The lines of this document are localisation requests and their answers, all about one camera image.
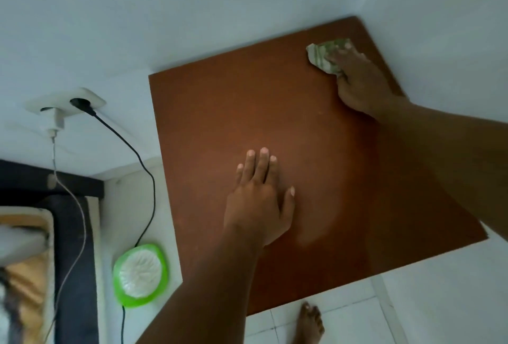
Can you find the person's left middle finger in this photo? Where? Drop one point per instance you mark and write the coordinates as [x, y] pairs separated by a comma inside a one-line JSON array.
[[262, 165]]

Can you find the person's bare foot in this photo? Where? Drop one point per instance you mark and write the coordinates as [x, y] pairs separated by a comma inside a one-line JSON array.
[[308, 326]]

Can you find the white charger adapter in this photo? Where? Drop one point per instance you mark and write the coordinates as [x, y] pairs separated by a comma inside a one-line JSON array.
[[56, 119]]

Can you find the person's left hand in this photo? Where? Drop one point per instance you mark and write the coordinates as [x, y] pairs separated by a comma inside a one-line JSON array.
[[256, 206]]

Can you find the white pillow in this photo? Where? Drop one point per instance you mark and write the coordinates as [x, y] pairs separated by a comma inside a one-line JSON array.
[[22, 236]]

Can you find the person's right forearm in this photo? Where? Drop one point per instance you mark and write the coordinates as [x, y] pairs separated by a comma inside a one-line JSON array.
[[448, 153]]

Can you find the tan bedsheet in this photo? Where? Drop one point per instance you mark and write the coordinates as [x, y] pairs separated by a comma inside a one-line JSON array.
[[29, 288]]

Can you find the green white cleaning cloth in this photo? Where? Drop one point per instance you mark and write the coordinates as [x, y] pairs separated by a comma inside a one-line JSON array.
[[318, 55]]

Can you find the white wall socket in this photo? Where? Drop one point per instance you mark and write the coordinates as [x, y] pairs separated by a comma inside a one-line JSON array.
[[41, 103]]

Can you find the person's right fingers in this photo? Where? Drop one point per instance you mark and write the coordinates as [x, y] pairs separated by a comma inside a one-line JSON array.
[[345, 62]]

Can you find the black bed frame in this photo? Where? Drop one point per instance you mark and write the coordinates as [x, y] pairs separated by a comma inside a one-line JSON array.
[[75, 260]]

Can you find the person's right hand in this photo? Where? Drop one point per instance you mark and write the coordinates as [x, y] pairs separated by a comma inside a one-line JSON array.
[[363, 81]]

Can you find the person's left little finger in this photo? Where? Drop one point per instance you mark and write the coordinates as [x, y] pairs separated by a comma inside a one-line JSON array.
[[240, 175]]

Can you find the person's left thumb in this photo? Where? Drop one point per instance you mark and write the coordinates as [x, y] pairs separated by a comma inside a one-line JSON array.
[[289, 202]]

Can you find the person's left forearm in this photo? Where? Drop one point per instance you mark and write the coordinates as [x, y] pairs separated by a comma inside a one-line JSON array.
[[206, 292]]

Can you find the green white round device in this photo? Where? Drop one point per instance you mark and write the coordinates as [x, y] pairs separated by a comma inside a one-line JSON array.
[[139, 276]]

